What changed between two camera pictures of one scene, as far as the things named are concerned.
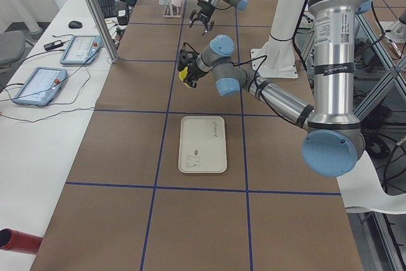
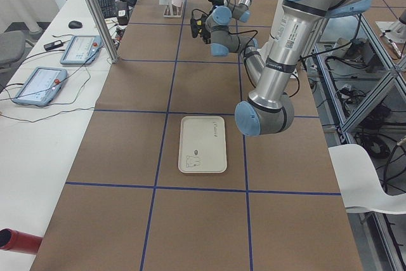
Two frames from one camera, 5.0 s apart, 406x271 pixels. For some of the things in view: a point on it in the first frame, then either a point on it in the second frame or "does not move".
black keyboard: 107,1 does not move
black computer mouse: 75,25 does not move
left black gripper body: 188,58 → 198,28
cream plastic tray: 202,145 does not move
